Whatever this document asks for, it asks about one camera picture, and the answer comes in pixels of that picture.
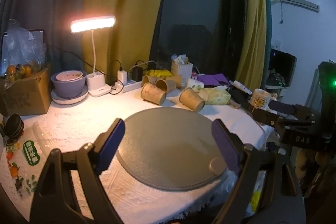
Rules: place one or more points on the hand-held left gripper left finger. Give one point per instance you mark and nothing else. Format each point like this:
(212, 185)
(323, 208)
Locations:
(115, 134)

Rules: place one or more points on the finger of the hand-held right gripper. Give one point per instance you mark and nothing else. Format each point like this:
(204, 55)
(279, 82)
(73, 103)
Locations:
(282, 107)
(263, 117)

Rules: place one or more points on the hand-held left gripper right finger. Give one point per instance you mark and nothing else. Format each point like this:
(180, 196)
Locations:
(223, 140)

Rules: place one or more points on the brown paper cup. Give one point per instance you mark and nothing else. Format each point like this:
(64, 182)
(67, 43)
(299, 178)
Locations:
(153, 92)
(177, 81)
(190, 98)
(166, 85)
(148, 79)

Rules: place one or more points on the white mug with yellow print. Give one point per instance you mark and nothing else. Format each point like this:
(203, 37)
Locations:
(260, 99)

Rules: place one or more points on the white tube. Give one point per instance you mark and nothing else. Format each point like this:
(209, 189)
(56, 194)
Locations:
(240, 86)

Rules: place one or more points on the black monitor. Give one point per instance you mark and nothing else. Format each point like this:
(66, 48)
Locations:
(282, 66)

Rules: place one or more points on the green tissue pack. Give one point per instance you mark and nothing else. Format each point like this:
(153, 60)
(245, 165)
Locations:
(215, 96)

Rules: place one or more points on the white power strip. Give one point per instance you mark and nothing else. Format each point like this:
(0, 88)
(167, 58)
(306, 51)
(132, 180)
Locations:
(131, 87)

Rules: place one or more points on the white plate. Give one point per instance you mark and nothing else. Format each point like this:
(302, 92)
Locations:
(80, 99)

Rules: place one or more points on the round grey mat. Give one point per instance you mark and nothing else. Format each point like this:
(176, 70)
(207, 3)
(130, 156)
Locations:
(168, 148)

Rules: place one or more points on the white charger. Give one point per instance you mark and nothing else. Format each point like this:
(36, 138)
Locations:
(122, 77)

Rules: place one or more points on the purple cloth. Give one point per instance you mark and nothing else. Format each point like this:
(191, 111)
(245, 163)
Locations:
(212, 79)

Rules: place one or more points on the white patterned carton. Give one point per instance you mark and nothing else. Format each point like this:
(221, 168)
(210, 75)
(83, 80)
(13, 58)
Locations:
(194, 83)

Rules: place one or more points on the black charger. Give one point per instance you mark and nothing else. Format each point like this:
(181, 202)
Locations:
(137, 74)

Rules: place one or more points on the purple bowl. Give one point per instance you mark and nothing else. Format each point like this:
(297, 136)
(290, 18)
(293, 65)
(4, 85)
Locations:
(68, 89)

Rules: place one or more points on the pink bowl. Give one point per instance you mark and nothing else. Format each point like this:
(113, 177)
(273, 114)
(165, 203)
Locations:
(69, 76)

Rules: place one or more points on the yellow cloth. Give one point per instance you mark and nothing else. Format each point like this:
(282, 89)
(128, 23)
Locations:
(158, 73)

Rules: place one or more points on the white woven basket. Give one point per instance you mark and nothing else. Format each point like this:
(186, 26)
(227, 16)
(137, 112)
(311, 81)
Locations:
(182, 70)

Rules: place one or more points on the clear fruit-printed plastic bag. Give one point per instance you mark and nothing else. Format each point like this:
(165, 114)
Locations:
(29, 155)

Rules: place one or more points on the cardboard box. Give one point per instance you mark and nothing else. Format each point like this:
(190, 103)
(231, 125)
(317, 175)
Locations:
(23, 98)

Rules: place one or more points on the black round lids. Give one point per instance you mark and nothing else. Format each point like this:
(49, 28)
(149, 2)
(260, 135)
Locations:
(14, 125)

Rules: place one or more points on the white desk lamp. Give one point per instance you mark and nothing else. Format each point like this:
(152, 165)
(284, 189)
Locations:
(92, 24)

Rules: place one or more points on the dark window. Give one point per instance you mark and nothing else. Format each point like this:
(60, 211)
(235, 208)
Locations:
(197, 3)

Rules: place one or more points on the clear bag of oranges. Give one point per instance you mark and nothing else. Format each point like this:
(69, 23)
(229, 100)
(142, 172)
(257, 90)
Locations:
(21, 43)

